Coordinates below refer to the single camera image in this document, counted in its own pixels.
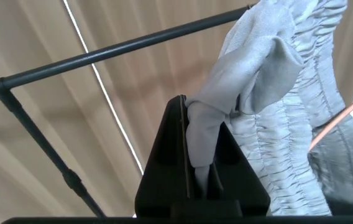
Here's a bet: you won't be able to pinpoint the black clothes rack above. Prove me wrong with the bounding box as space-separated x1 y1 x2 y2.
0 4 257 218

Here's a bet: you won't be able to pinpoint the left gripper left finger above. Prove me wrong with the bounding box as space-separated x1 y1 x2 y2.
135 95 193 218

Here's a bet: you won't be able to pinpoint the pale grey shorts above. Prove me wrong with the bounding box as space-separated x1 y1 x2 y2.
185 0 353 217

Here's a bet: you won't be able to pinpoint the pink clothes hanger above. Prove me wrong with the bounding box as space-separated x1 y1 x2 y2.
309 83 353 152

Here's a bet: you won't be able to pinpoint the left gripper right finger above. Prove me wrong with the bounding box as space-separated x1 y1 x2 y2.
209 121 270 217

